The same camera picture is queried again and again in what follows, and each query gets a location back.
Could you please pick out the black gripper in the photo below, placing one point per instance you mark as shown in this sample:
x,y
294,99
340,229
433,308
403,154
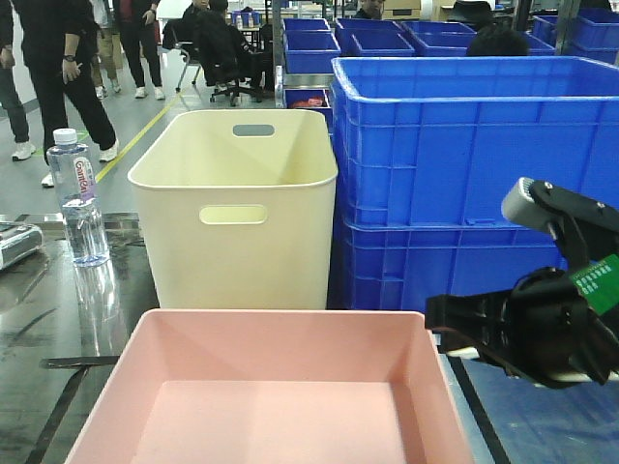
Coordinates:
x,y
555,327

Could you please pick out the pink plastic bin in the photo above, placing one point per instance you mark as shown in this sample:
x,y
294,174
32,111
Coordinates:
x,y
275,386

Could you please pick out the large blue crate bottom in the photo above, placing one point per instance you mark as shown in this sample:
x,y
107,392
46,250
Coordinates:
x,y
398,268

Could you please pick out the large blue crate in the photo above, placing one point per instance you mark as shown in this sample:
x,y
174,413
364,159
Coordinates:
x,y
398,268
441,140

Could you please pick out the large blue crate top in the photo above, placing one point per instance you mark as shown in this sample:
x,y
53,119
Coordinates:
x,y
441,140

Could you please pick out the dark haired head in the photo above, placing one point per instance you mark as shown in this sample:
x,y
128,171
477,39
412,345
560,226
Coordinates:
x,y
497,40

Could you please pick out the blue crate back right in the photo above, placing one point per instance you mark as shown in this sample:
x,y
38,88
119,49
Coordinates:
x,y
451,39

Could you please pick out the cream plastic basket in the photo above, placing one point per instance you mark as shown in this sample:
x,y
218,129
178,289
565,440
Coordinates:
x,y
236,209

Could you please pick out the blue crate back middle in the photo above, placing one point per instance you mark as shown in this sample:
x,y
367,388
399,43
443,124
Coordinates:
x,y
372,38

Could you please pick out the blue crate on rack left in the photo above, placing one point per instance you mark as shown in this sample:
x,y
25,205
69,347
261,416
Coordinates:
x,y
309,46

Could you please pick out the person seated in black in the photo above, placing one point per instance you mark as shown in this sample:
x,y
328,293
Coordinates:
x,y
222,49

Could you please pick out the black office chair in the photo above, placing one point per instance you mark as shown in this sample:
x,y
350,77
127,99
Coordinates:
x,y
176,35

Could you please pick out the clear water bottle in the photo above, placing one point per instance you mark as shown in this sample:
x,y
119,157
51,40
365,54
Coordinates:
x,y
75,186

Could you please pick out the person with white sneakers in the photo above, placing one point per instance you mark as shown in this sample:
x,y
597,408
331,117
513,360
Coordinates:
x,y
136,23

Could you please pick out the grey scale device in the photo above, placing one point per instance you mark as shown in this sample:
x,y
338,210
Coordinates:
x,y
19,240

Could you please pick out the person in black standing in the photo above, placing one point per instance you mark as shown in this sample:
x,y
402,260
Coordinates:
x,y
58,46

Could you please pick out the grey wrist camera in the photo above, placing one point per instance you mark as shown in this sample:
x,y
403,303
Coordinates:
x,y
519,207

